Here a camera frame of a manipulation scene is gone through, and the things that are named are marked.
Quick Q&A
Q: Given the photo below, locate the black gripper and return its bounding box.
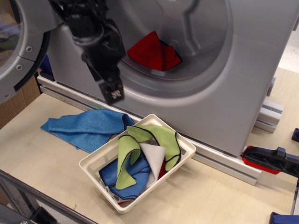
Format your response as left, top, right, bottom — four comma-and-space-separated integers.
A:
73, 21, 126, 105

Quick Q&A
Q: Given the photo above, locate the red cloth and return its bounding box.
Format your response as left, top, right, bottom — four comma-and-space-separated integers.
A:
128, 31, 183, 71

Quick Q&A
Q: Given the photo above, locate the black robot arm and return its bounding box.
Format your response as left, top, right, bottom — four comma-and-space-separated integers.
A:
50, 0, 126, 105

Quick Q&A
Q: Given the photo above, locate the grey washing machine door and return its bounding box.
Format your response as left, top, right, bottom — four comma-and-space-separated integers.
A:
0, 0, 61, 103

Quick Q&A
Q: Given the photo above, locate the grey toy washing machine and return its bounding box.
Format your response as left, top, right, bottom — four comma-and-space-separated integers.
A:
46, 0, 299, 157

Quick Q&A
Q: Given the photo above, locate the light blue cloth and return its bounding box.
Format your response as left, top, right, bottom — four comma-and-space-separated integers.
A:
41, 110, 135, 153

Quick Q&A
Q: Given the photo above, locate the green cloth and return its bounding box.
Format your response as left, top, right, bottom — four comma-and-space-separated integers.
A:
116, 126, 182, 190

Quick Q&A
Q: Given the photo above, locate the white cloth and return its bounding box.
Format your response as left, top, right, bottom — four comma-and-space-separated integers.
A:
140, 143, 166, 189

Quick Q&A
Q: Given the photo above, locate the dark blue cloth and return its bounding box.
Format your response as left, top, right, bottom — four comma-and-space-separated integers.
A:
99, 155, 151, 203

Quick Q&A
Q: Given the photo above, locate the cardboard box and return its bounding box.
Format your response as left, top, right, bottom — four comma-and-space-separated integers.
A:
0, 77, 40, 128

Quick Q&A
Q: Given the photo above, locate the red black clamp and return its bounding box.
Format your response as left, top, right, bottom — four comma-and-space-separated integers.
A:
242, 146, 299, 178

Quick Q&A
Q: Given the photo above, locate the black corner object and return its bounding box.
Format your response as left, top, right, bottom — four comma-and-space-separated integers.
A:
292, 128, 299, 142

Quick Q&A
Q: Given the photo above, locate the blue black object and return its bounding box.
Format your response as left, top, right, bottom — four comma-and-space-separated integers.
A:
269, 212, 299, 224

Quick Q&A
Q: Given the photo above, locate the aluminium profile rail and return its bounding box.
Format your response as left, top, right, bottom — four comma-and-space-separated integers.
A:
37, 75, 261, 185

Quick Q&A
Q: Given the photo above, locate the metal table frame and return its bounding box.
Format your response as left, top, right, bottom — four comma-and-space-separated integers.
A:
0, 170, 96, 224

